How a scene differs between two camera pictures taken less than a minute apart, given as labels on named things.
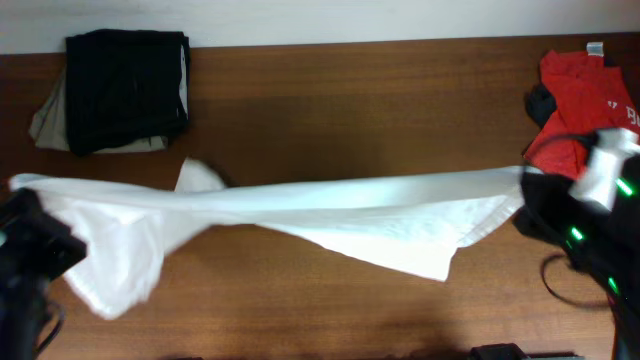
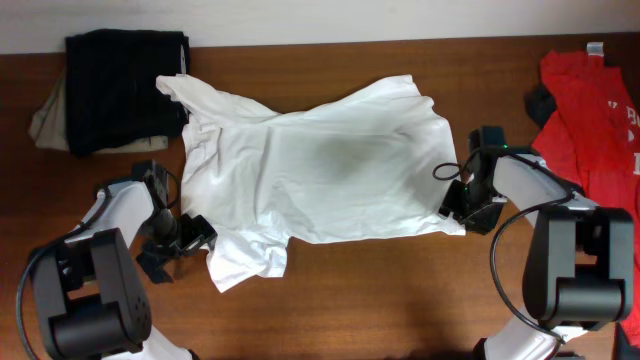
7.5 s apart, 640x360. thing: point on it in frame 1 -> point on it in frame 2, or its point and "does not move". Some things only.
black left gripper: (27, 216) -> (200, 231)
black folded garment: (124, 84) does not move
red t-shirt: (590, 96) does not move
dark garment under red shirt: (540, 104) does not move
